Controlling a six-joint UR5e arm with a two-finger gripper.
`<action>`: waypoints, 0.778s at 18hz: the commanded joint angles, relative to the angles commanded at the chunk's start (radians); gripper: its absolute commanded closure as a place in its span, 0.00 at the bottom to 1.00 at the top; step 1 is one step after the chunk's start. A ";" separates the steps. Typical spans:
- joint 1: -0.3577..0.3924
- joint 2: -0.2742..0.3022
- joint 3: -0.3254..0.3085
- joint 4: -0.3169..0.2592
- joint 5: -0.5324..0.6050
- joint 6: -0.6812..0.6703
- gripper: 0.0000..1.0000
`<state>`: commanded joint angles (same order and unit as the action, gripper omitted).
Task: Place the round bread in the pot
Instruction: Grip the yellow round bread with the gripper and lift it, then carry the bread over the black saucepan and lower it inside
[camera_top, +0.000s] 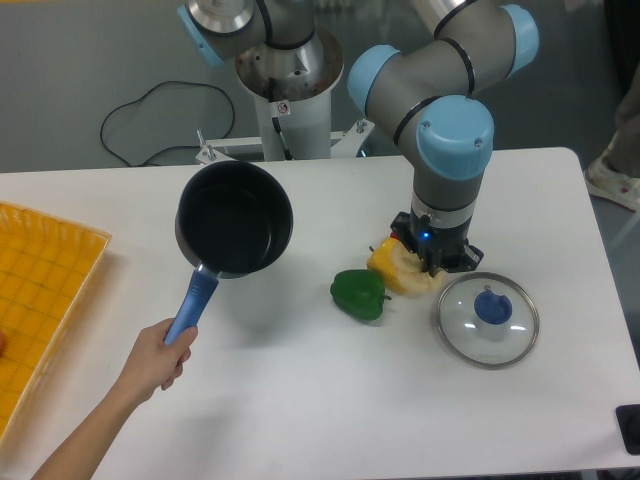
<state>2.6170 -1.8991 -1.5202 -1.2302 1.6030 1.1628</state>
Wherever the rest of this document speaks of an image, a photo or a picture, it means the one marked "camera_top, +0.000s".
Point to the black pot blue handle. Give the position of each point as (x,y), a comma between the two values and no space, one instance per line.
(233,219)

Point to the round beige bread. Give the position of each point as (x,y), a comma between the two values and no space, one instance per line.
(407,277)

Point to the black device at table edge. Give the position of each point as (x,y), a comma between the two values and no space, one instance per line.
(628,418)

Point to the person's hand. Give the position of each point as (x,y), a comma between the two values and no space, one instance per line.
(152,363)

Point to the green bell pepper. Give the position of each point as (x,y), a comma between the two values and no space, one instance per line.
(360,293)

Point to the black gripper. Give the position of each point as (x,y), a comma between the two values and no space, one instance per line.
(438,248)

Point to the person's forearm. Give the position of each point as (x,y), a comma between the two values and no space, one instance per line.
(81,453)

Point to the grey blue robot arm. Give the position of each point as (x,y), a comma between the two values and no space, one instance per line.
(424,102)

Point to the yellow bell pepper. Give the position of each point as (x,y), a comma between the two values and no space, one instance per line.
(380,262)

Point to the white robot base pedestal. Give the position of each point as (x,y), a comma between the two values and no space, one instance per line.
(291,90)

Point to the yellow woven basket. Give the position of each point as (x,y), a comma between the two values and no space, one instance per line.
(46,265)

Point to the glass lid blue knob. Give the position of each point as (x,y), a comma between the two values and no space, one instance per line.
(488,320)

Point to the person's leg and shoe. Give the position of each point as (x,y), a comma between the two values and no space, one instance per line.
(614,175)

